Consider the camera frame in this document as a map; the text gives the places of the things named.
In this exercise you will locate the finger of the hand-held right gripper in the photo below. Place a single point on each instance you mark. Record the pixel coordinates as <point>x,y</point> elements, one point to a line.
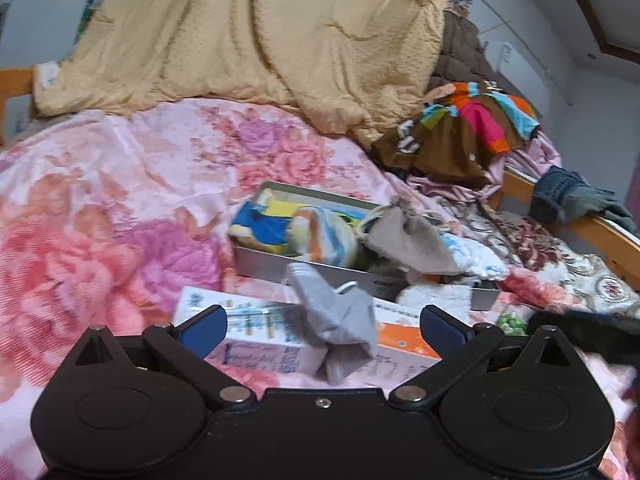
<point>555,321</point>

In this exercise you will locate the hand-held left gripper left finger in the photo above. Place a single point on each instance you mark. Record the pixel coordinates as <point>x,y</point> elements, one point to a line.
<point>202,332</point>

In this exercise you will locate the orange white box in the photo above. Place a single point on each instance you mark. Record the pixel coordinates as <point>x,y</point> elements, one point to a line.
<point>405,340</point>

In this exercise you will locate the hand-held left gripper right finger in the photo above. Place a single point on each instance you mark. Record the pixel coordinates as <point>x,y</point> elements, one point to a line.
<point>442,332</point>

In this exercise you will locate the pink cloth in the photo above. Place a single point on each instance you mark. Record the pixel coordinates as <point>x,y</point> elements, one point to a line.
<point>530,160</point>

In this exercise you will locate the glass jar of green beads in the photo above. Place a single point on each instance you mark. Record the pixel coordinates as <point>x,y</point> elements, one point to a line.
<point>512,322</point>

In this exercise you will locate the dark wooden beam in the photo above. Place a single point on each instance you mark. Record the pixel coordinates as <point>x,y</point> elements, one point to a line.
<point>600,5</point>

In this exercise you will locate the blue jeans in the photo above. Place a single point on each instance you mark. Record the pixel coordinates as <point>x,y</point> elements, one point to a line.
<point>557,195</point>

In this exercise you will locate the blue white packet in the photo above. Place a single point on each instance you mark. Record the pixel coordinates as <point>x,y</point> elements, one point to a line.
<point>475,257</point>

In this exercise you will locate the brown multicoloured garment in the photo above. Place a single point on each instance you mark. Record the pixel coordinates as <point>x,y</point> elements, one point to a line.
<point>450,150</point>

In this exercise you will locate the grey box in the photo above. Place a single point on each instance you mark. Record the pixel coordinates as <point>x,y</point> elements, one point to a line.
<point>260,267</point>

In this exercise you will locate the white printed carton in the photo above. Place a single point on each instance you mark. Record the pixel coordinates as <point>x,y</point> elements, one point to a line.
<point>250,327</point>

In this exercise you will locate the dark grey garment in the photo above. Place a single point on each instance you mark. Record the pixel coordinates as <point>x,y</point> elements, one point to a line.
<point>607,205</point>

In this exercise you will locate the grey sock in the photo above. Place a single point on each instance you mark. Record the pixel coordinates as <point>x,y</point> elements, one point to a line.
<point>340,320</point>

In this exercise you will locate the striped sock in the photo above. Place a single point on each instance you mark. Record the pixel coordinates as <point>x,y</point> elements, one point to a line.
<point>325,237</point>

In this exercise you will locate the brown quilted jacket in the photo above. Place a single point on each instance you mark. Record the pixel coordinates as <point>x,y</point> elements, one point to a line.
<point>460,45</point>

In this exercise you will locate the yellow quilt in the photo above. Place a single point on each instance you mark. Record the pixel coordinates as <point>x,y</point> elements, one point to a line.
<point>225,35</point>

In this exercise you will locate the wooden bed frame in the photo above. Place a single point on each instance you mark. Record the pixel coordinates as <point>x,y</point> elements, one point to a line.
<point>595,232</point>

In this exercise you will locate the pink floral blanket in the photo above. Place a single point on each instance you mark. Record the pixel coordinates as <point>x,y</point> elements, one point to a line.
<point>100,220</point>

